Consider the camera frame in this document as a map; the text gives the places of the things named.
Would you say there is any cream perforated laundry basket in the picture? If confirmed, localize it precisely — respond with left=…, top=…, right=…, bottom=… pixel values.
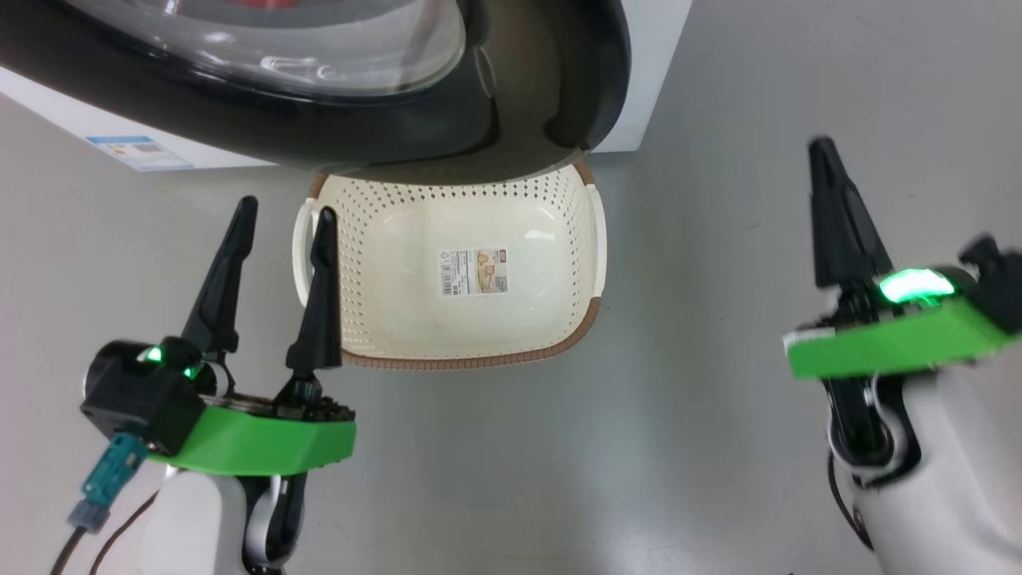
left=292, top=160, right=608, bottom=371

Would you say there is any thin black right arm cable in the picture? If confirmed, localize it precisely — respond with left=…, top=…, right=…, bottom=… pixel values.
left=826, top=455, right=875, bottom=553

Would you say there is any teal left camera connector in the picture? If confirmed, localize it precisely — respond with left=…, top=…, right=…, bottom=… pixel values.
left=68, top=434, right=149, bottom=534

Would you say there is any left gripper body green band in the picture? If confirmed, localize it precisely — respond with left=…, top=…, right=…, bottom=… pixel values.
left=148, top=375, right=358, bottom=478

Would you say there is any black glass washing machine door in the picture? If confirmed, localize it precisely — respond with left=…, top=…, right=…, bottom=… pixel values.
left=0, top=0, right=632, bottom=187

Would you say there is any blue energy label sticker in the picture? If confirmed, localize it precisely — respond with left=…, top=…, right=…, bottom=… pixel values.
left=85, top=135, right=195, bottom=173

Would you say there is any white front-load washing machine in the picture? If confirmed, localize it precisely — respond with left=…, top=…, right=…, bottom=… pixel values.
left=0, top=0, right=692, bottom=173

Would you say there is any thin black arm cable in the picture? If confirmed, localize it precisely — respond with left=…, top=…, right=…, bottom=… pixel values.
left=88, top=489, right=160, bottom=575
left=826, top=455, right=875, bottom=553

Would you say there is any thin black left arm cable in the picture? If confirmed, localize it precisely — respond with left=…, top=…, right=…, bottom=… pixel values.
left=88, top=489, right=160, bottom=575

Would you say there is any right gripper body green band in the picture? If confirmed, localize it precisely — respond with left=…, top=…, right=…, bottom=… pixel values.
left=785, top=270, right=1022, bottom=381

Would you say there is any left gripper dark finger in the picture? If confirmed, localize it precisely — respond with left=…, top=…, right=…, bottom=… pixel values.
left=180, top=196, right=259, bottom=360
left=284, top=208, right=343, bottom=378

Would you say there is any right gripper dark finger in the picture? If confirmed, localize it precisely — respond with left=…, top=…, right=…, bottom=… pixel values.
left=808, top=137, right=894, bottom=291

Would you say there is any black left connector cable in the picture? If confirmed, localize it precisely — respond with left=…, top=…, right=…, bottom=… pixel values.
left=48, top=523, right=90, bottom=575

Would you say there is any basket barcode label sticker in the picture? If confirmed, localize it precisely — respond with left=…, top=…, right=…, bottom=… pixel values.
left=438, top=247, right=510, bottom=298

